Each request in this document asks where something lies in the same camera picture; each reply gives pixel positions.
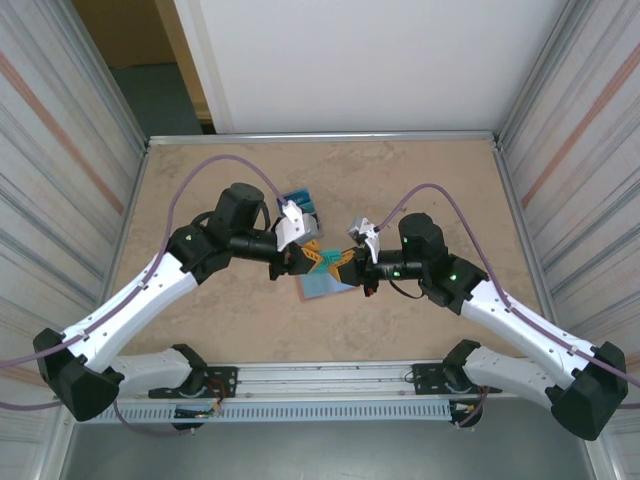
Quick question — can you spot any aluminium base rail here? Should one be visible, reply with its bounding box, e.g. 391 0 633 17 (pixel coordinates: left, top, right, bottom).
202 360 506 401

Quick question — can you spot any grey slotted cable duct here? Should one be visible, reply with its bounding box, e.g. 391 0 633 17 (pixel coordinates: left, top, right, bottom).
107 401 454 424

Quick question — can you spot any aluminium enclosure frame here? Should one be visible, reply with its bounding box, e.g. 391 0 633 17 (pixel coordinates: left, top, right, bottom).
42 0 629 480

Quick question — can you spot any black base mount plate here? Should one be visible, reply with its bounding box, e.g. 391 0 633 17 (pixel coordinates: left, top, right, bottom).
410 363 504 399
202 366 239 400

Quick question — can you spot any brown wooden door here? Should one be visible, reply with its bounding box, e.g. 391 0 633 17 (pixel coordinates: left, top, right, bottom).
71 0 215 124

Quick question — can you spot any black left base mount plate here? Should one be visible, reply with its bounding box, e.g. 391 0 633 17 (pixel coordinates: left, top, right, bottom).
202 366 239 400

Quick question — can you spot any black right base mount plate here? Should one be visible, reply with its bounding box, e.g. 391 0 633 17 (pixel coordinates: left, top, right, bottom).
410 363 504 399

